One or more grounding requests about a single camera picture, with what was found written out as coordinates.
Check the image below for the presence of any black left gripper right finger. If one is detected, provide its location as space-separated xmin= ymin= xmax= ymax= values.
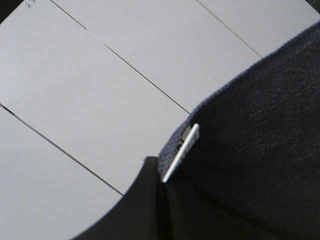
xmin=165 ymin=181 xmax=270 ymax=240

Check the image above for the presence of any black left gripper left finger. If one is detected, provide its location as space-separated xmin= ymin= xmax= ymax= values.
xmin=74 ymin=156 xmax=159 ymax=240

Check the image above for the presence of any dark navy towel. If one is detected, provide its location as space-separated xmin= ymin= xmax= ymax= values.
xmin=158 ymin=23 xmax=320 ymax=240

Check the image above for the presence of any white towel label tag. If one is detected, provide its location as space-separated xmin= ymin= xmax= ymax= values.
xmin=162 ymin=123 xmax=200 ymax=183

